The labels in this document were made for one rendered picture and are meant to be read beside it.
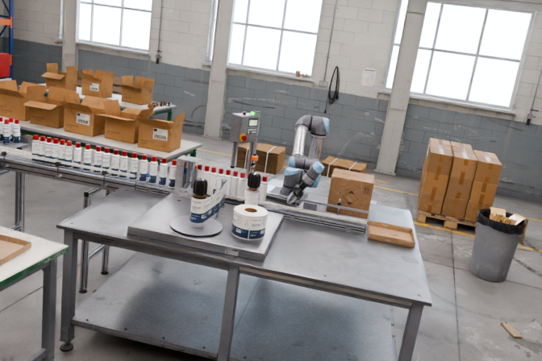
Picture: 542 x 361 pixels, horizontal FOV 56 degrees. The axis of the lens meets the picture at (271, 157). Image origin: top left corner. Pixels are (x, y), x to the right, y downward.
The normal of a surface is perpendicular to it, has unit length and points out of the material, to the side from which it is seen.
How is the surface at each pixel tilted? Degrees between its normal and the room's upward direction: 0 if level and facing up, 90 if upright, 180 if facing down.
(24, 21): 90
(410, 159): 90
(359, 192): 90
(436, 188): 92
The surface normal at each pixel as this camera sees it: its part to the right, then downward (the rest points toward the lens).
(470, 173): -0.26, 0.21
